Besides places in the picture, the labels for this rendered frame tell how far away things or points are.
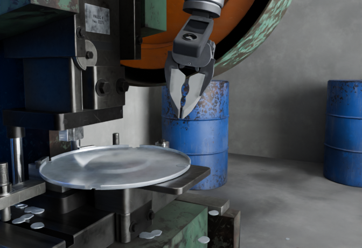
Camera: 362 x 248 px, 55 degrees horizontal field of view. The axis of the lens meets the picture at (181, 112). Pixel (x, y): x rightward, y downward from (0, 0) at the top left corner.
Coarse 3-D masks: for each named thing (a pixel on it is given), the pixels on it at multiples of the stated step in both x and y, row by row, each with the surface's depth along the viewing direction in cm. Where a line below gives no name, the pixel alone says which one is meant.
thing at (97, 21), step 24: (96, 0) 67; (96, 24) 67; (96, 48) 68; (24, 72) 68; (48, 72) 65; (72, 72) 63; (96, 72) 64; (120, 72) 70; (48, 96) 65; (72, 96) 63; (96, 96) 64; (120, 96) 71
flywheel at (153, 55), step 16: (176, 0) 100; (240, 0) 88; (256, 0) 87; (176, 16) 100; (224, 16) 90; (240, 16) 88; (256, 16) 95; (176, 32) 101; (224, 32) 91; (240, 32) 96; (144, 48) 102; (160, 48) 100; (224, 48) 99; (128, 64) 105; (144, 64) 103; (160, 64) 100
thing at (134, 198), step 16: (192, 176) 62; (96, 192) 66; (112, 192) 64; (128, 192) 64; (144, 192) 69; (176, 192) 56; (96, 208) 66; (112, 208) 65; (128, 208) 64; (144, 208) 69; (128, 224) 64; (144, 224) 69; (128, 240) 65
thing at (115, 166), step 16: (128, 144) 83; (64, 160) 72; (80, 160) 72; (96, 160) 69; (112, 160) 69; (128, 160) 69; (144, 160) 69; (160, 160) 71; (176, 160) 71; (48, 176) 61; (64, 176) 61; (80, 176) 61; (96, 176) 61; (112, 176) 61; (128, 176) 61; (144, 176) 61; (160, 176) 61; (176, 176) 61
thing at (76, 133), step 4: (72, 128) 72; (76, 128) 72; (80, 128) 73; (60, 132) 72; (64, 132) 72; (68, 132) 72; (72, 132) 72; (76, 132) 72; (80, 132) 74; (60, 136) 72; (64, 136) 72; (68, 136) 72; (72, 136) 72; (76, 136) 73; (80, 136) 74; (60, 140) 72; (64, 140) 72; (68, 140) 72; (72, 140) 72
